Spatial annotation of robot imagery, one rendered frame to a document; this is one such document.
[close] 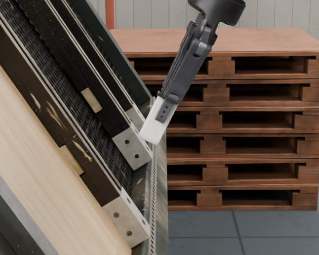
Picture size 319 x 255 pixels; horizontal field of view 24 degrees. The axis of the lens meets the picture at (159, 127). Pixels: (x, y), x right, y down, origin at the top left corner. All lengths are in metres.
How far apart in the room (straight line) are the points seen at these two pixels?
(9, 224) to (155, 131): 0.32
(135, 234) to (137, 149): 0.56
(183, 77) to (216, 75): 3.05
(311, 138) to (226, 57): 0.68
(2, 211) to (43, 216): 0.18
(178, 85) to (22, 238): 0.40
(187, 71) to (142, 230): 0.81
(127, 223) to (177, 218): 2.43
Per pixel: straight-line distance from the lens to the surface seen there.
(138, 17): 9.29
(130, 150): 2.26
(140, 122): 2.48
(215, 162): 4.17
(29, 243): 1.24
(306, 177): 4.30
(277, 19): 9.43
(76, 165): 1.70
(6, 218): 1.22
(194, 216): 4.19
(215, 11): 0.99
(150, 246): 1.77
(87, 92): 2.23
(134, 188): 2.14
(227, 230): 4.03
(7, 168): 1.36
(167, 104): 1.03
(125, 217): 1.73
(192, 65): 0.98
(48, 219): 1.40
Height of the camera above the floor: 1.66
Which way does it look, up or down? 16 degrees down
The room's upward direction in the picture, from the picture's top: straight up
